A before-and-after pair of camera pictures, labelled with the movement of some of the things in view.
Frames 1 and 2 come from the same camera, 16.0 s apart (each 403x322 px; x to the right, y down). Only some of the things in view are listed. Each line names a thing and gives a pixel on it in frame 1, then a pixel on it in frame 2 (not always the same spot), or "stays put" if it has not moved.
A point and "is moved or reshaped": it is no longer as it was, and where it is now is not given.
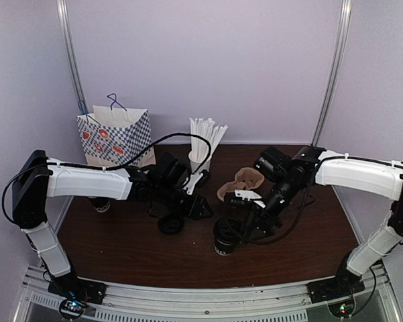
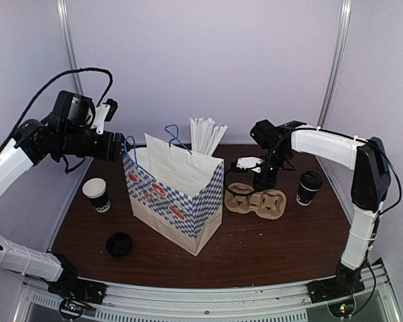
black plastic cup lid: [228, 231] is moved or reshaped
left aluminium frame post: [71, 55] stays put
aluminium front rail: [378, 302] stays put
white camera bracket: [249, 195] to [248, 162]
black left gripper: [195, 210] to [109, 150]
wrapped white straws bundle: [207, 129] stays put
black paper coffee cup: [223, 249] to [306, 195]
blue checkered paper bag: [114, 136] to [177, 196]
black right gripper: [261, 215] to [269, 182]
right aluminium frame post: [345, 19] stays put
